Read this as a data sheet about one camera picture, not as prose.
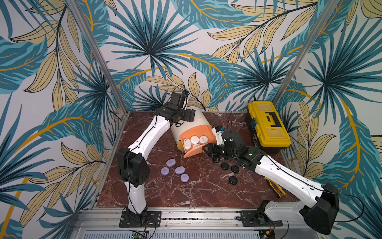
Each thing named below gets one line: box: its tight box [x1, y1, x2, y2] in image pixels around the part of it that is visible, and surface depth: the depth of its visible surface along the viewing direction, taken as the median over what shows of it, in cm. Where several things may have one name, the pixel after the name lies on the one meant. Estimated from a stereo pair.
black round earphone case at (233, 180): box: [229, 175, 238, 186], surface depth 88 cm
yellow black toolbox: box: [246, 100, 292, 155], surface depth 92 cm
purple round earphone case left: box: [160, 166, 170, 176], surface depth 90 cm
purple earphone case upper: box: [166, 158, 177, 168], surface depth 92 cm
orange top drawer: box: [180, 124, 218, 158], surface depth 82 cm
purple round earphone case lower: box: [180, 173, 190, 183], surface depth 87 cm
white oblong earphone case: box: [183, 137, 192, 150], surface depth 81 cm
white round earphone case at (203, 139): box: [198, 135, 209, 144], surface depth 83 cm
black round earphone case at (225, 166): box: [220, 161, 230, 171], surface depth 92 cm
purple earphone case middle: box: [174, 166, 186, 175], surface depth 90 cm
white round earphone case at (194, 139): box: [190, 135, 200, 144], surface depth 83 cm
